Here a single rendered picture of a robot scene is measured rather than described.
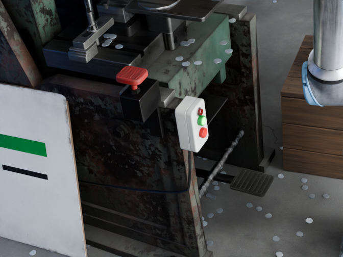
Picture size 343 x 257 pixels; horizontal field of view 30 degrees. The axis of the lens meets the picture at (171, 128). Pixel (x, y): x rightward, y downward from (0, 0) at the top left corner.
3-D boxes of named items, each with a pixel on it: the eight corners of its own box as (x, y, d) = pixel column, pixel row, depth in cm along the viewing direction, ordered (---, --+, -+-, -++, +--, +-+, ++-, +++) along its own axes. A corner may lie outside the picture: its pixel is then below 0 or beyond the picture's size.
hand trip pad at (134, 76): (154, 94, 160) (149, 68, 156) (142, 107, 156) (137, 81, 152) (130, 89, 163) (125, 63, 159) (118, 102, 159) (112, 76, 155)
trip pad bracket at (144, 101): (168, 136, 173) (157, 75, 161) (150, 158, 166) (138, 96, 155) (149, 131, 176) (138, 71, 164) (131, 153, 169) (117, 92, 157)
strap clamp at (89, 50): (119, 32, 184) (113, 0, 178) (87, 63, 173) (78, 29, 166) (102, 30, 186) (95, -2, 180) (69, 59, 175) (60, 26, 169)
